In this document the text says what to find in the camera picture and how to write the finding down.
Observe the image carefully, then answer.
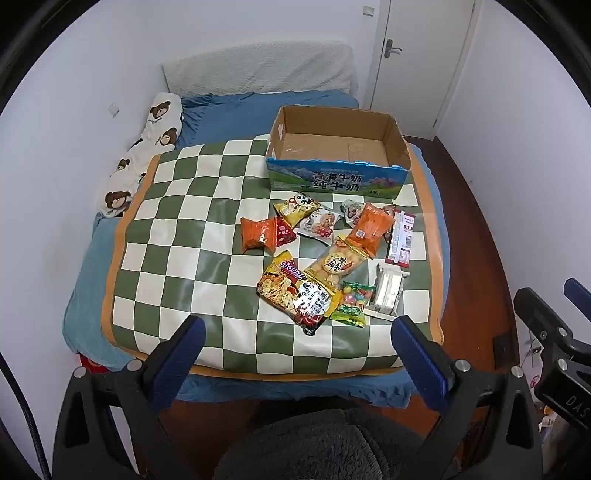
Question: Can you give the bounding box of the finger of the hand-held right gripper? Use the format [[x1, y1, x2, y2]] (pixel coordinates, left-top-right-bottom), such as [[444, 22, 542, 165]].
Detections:
[[513, 287, 574, 357], [563, 277, 591, 325]]

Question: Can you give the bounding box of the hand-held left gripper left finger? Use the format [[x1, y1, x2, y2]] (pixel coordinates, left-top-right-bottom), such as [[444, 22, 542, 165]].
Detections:
[[54, 315, 207, 480]]

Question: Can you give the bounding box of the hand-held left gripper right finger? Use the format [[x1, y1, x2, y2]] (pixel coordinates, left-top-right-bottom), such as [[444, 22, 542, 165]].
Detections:
[[390, 315, 543, 480]]

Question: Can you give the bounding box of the clear white wafer packet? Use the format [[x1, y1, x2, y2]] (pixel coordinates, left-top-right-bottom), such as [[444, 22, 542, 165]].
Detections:
[[365, 264, 410, 319]]

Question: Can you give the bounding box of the green candy packet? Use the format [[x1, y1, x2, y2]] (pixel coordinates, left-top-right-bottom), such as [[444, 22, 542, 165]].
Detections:
[[329, 281, 377, 329]]

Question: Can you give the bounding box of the long white red packet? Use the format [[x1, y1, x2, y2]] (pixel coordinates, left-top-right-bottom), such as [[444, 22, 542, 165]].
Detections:
[[385, 210, 416, 270]]

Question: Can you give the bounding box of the clear rice cracker packet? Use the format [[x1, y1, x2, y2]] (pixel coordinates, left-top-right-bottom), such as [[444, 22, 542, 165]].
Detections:
[[305, 234, 372, 294]]

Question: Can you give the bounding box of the yellow instant noodle packet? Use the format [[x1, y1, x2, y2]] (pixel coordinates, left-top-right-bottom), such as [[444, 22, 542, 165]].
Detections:
[[256, 250, 343, 336]]

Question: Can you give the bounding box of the puffed orange snack packet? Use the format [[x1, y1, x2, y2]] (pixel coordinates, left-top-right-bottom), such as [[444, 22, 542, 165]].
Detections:
[[240, 216, 279, 254]]

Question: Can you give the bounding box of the brown snack packet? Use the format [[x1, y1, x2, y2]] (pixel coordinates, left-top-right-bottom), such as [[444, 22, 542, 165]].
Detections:
[[381, 205, 403, 241]]

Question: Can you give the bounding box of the small red snack packet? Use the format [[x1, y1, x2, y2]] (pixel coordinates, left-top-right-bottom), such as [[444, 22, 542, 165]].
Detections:
[[274, 217, 298, 247]]

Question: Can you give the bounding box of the pale green snack packet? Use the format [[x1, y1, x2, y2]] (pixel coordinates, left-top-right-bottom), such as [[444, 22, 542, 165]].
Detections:
[[340, 199, 370, 227]]

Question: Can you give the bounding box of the white packet with orange picture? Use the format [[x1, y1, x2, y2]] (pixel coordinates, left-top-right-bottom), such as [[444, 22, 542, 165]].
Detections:
[[298, 206, 343, 246]]

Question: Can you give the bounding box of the yellow panda snack packet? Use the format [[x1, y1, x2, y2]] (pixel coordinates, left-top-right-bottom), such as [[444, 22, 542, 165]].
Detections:
[[272, 191, 321, 223]]

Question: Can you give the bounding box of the blue printed cardboard box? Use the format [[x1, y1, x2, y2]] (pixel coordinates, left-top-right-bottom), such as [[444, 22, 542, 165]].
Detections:
[[265, 105, 411, 202]]

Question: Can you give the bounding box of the red bag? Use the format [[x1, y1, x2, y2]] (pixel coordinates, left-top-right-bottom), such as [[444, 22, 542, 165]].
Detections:
[[78, 353, 110, 376]]

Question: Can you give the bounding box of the green white checkered mat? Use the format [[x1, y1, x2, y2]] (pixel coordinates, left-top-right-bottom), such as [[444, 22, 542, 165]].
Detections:
[[100, 134, 448, 381]]

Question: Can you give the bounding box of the blue bed sheet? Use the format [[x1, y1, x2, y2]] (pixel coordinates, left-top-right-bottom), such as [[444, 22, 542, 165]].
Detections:
[[62, 90, 451, 412]]

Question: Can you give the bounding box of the grey fleece clothing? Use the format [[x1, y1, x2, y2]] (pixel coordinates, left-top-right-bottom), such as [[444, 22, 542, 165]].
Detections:
[[215, 408, 435, 480]]

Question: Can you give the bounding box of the bear print pillow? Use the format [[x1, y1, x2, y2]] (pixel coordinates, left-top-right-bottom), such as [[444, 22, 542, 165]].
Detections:
[[96, 92, 184, 219]]

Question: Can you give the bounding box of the white door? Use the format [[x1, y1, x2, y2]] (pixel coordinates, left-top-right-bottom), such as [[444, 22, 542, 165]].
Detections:
[[372, 0, 476, 130]]

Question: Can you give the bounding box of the grey quilted headboard cushion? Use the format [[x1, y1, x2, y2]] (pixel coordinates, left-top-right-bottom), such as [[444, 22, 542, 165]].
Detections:
[[161, 41, 354, 96]]

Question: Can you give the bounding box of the black cable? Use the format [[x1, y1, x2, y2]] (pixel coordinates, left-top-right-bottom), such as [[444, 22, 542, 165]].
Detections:
[[0, 354, 52, 480]]

